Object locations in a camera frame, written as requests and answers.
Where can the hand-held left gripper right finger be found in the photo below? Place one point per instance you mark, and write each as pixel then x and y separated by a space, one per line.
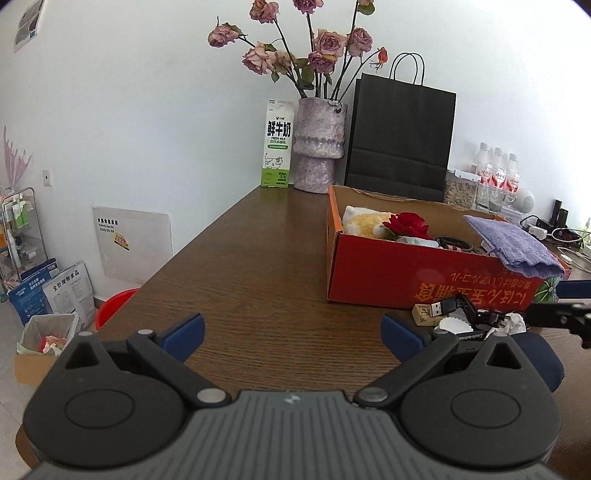
pixel 401 334

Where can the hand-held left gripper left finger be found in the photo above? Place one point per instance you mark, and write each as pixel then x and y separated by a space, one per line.
pixel 184 334

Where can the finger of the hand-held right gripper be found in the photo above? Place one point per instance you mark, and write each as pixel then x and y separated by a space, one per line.
pixel 549 314
pixel 572 288

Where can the beige eraser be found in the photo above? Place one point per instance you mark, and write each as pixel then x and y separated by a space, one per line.
pixel 422 314

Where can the red cardboard box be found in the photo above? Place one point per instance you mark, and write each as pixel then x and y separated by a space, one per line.
pixel 392 277

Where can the purple knitted cloth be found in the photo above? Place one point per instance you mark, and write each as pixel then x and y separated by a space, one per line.
pixel 512 244

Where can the red artificial rose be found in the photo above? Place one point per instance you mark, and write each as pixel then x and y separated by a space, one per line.
pixel 408 224

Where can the yellow and white plush toy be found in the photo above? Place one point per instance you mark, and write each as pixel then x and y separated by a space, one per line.
pixel 364 224

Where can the clear seed container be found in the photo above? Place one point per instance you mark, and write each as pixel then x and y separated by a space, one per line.
pixel 459 191

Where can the black usb plug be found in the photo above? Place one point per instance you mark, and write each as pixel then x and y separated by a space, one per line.
pixel 448 307

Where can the white scalloped paper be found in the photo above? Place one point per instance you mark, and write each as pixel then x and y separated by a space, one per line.
pixel 455 325

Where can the white power adapter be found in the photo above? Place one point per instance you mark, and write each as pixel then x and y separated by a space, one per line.
pixel 536 231

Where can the black electronic device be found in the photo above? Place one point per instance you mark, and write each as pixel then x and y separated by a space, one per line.
pixel 471 338

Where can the red plastic basin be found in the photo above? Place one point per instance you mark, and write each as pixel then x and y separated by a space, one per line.
pixel 113 307

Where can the white round speaker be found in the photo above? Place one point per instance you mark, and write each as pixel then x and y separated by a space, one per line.
pixel 526 201

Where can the clear drinking glass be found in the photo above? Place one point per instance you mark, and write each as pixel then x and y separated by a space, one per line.
pixel 495 201

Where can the white printed carton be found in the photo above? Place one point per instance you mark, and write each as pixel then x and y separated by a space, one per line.
pixel 69 295

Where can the cardboard box with trash bag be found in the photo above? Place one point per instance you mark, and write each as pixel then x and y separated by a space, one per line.
pixel 46 350

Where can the blue and white carton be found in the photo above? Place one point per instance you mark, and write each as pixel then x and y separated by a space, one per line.
pixel 32 295

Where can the metal storage rack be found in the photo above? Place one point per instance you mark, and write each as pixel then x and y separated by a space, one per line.
pixel 21 230

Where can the black paper bag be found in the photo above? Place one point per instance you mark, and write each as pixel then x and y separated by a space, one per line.
pixel 399 138

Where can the purple fuzzy vase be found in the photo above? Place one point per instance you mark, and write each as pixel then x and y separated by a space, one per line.
pixel 318 143

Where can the white and green milk carton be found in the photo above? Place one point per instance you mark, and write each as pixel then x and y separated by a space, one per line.
pixel 277 143

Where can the dried pink rose bouquet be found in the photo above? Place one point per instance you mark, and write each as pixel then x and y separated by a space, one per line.
pixel 330 44

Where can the white wall panel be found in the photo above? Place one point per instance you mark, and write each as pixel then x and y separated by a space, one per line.
pixel 134 244

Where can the white wall switch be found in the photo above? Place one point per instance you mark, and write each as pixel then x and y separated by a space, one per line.
pixel 46 177

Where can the pink wall decal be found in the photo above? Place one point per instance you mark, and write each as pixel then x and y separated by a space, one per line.
pixel 16 159

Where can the wall poster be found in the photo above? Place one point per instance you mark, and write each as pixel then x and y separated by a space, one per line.
pixel 27 23

